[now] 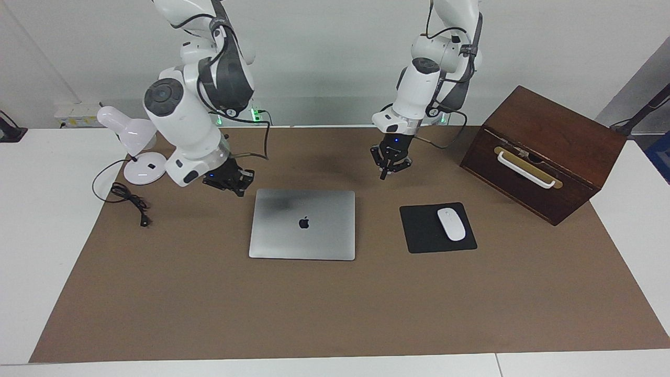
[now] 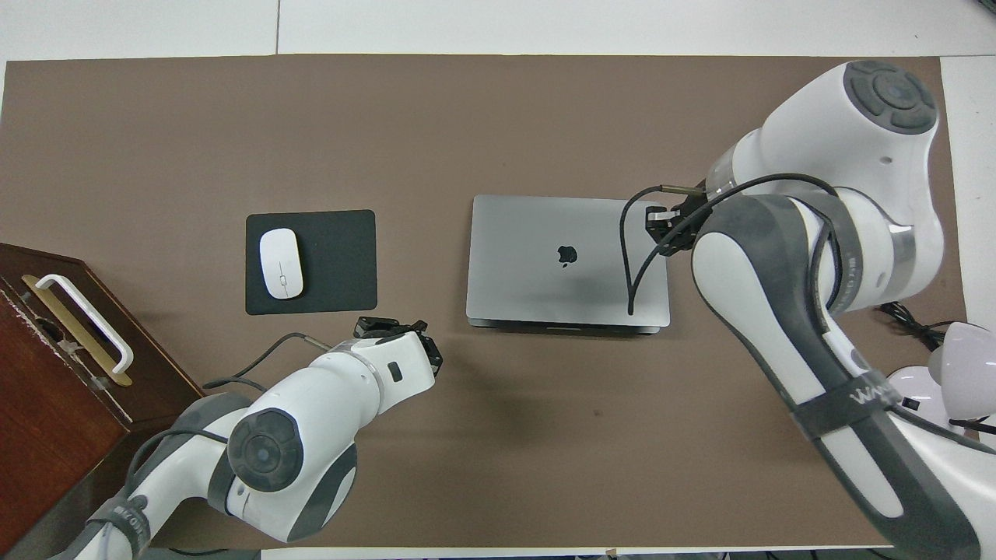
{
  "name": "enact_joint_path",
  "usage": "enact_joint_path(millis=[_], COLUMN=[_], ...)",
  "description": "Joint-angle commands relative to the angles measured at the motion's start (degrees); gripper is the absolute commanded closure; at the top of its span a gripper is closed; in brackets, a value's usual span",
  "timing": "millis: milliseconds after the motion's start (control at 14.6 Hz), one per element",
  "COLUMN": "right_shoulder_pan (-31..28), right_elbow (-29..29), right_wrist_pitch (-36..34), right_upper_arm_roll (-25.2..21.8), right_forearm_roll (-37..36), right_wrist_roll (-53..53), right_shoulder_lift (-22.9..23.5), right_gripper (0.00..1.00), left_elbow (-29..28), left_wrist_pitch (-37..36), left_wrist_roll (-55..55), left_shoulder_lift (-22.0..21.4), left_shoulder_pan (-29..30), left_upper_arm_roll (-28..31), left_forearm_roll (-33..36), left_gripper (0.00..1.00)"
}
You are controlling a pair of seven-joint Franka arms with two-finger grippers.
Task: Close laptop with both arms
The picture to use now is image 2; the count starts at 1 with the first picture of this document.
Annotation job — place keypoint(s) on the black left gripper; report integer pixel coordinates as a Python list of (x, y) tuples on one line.
[(405, 327)]

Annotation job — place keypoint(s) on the black mouse pad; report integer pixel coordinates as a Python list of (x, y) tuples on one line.
[(338, 264)]

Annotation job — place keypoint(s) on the silver grey laptop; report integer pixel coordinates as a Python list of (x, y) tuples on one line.
[(545, 288)]

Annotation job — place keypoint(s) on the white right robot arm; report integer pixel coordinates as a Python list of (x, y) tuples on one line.
[(778, 311)]

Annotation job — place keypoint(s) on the white desk lamp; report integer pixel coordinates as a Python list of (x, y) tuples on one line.
[(969, 358)]

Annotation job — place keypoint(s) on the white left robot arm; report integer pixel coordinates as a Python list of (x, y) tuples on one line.
[(296, 428)]

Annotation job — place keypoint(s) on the large brown table mat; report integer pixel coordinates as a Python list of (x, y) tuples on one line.
[(467, 117)]

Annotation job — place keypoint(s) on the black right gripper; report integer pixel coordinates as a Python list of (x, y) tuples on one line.
[(689, 222)]

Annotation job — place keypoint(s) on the white computer mouse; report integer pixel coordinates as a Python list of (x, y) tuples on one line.
[(281, 263)]

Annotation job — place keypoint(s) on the dark brown wooden box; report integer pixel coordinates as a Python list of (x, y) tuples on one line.
[(54, 435)]

